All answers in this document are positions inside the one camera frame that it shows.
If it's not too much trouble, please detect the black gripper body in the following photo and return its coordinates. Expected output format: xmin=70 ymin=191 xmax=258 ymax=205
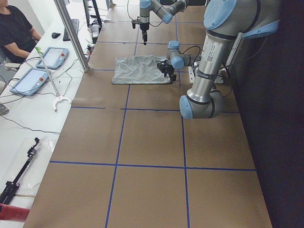
xmin=164 ymin=64 xmax=174 ymax=76
xmin=140 ymin=22 xmax=149 ymax=32

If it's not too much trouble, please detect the blue white striped polo shirt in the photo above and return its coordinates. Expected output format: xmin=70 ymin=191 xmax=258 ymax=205
xmin=112 ymin=55 xmax=171 ymax=85

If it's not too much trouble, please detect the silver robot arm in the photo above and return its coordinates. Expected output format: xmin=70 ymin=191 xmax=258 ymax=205
xmin=132 ymin=0 xmax=209 ymax=45
xmin=167 ymin=0 xmax=281 ymax=119

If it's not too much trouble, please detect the black keyboard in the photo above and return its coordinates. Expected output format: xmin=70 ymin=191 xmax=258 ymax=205
xmin=62 ymin=19 xmax=80 ymax=42

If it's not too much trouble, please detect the black computer mouse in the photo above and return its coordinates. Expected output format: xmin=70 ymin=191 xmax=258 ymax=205
xmin=51 ymin=32 xmax=61 ymax=39

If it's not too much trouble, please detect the white reacher grabber stick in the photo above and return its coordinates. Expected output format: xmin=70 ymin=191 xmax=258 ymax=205
xmin=35 ymin=47 xmax=71 ymax=112

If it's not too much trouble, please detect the near blue teach pendant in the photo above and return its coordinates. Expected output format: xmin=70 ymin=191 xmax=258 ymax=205
xmin=10 ymin=68 xmax=48 ymax=96

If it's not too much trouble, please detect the person in black shirt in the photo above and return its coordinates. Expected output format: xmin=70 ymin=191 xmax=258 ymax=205
xmin=0 ymin=0 xmax=42 ymax=63

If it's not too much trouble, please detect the black tripod stick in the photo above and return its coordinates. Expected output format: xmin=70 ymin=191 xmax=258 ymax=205
xmin=0 ymin=137 xmax=40 ymax=205

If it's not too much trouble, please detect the red cylinder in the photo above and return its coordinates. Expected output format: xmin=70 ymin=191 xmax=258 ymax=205
xmin=0 ymin=204 xmax=30 ymax=222

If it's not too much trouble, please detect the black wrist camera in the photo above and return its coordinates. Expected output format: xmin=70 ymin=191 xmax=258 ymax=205
xmin=157 ymin=60 xmax=168 ymax=77
xmin=131 ymin=16 xmax=141 ymax=29

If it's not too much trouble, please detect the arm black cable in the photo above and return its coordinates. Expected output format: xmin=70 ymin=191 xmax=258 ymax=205
xmin=126 ymin=0 xmax=164 ymax=27
xmin=179 ymin=45 xmax=205 ymax=57

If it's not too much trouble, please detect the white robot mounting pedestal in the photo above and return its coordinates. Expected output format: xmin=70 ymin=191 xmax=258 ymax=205
xmin=188 ymin=65 xmax=224 ymax=84

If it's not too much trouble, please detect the aluminium frame post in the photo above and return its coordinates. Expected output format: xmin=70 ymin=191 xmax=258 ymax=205
xmin=54 ymin=0 xmax=90 ymax=72

